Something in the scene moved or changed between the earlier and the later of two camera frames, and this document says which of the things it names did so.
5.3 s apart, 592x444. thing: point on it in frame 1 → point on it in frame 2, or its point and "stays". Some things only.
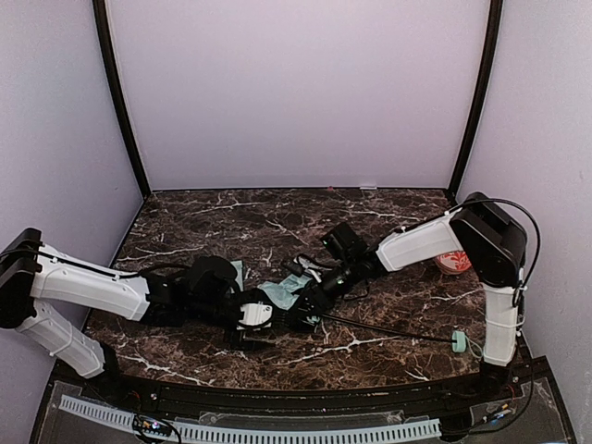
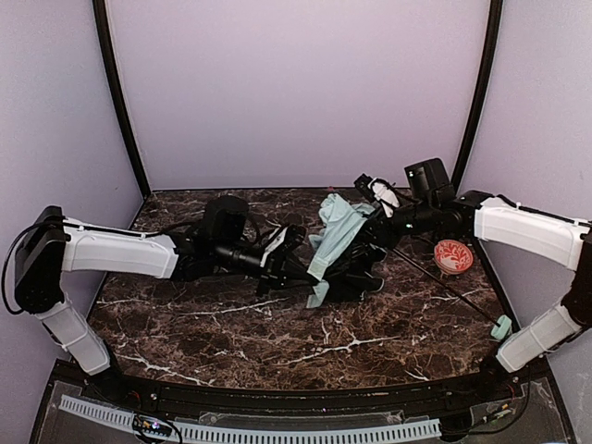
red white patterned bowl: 454,263 stays
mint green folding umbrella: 277,292 → 348,259
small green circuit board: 152,426 stays
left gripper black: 238,334 → 276,263
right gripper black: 308,302 → 370,238
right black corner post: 491,55 stays
